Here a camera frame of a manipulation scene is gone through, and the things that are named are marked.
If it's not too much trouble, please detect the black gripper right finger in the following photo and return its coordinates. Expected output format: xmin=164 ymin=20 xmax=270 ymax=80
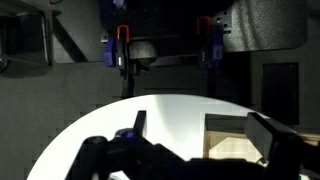
xmin=244 ymin=111 xmax=303 ymax=165

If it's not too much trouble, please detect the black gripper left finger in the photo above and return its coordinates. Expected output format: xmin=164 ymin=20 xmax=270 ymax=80
xmin=132 ymin=110 xmax=148 ymax=138

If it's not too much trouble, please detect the dark metal frame stand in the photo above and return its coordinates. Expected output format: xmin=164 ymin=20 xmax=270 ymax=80
xmin=0 ymin=9 xmax=54 ymax=68

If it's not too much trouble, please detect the slatted wooden tray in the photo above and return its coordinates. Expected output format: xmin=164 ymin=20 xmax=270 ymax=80
xmin=203 ymin=112 xmax=320 ymax=162

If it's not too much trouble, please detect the black textured mounting plate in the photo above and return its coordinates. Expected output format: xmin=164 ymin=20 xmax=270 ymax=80
xmin=52 ymin=0 xmax=308 ymax=64

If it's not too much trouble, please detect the purple clamp with orange handle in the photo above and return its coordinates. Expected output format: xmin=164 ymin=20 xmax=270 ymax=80
xmin=195 ymin=16 xmax=225 ymax=69
xmin=103 ymin=25 xmax=132 ymax=73

